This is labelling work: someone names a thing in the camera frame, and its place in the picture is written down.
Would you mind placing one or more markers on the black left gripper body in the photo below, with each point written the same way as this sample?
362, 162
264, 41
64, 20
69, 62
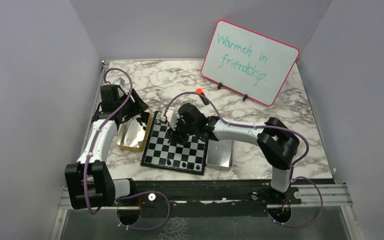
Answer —
131, 108

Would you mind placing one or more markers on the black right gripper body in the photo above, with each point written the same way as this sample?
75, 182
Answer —
182, 131

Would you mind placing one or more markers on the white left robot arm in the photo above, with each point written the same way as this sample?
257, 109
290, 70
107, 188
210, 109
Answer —
88, 180

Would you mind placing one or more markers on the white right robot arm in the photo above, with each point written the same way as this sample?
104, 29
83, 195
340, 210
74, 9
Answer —
278, 144

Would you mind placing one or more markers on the black chess pieces pile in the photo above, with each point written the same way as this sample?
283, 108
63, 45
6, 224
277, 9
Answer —
143, 120

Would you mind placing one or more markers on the black white chess board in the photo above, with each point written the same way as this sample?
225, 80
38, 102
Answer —
158, 149

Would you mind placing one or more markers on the orange black highlighter marker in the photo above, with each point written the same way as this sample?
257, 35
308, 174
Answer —
202, 96

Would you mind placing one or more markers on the gold tin box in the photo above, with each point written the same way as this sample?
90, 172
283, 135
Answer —
131, 137

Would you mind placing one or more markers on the silver tin lid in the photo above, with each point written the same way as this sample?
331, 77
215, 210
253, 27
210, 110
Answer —
220, 155

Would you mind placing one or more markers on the pink framed whiteboard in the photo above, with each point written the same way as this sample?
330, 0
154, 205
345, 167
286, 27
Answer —
248, 62

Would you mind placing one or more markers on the aluminium side rail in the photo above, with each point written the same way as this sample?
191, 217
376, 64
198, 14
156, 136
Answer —
94, 104

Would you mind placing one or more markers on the black mounting base rail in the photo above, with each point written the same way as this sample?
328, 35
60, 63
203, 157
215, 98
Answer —
192, 198

